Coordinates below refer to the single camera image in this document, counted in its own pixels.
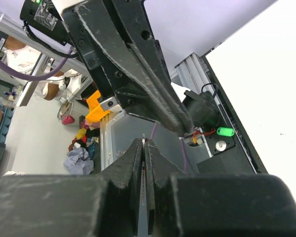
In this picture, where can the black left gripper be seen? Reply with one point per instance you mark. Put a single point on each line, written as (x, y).
(115, 41)

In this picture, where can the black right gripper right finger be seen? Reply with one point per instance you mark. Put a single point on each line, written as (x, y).
(215, 205)

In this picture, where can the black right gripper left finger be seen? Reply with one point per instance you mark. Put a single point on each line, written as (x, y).
(97, 205)

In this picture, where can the silver key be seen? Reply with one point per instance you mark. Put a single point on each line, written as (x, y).
(142, 225)

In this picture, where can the green key tag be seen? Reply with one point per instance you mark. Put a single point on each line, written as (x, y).
(225, 131)

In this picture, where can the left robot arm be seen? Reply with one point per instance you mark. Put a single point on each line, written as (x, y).
(45, 16)

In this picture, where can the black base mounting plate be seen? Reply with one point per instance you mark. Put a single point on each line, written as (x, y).
(232, 155)

